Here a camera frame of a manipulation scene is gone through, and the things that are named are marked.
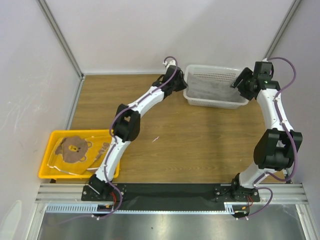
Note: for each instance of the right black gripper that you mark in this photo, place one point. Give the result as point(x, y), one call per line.
point(241, 82)

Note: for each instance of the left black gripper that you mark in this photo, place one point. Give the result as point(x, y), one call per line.
point(183, 85)

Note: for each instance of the grey towel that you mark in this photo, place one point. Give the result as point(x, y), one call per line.
point(213, 86)

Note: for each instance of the white perforated basket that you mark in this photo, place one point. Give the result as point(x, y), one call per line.
point(208, 69)

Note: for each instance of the brown towel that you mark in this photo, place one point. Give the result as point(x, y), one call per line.
point(75, 149)

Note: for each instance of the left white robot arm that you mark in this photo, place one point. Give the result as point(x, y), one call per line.
point(126, 125)

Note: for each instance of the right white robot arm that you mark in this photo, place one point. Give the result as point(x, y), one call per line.
point(276, 153)

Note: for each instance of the yellow plastic bin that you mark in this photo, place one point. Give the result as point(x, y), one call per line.
point(60, 170)

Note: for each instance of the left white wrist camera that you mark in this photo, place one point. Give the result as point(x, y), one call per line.
point(167, 64)

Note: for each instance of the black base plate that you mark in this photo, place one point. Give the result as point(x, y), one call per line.
point(194, 197)

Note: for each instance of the aluminium frame rail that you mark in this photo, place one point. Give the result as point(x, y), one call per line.
point(59, 35)

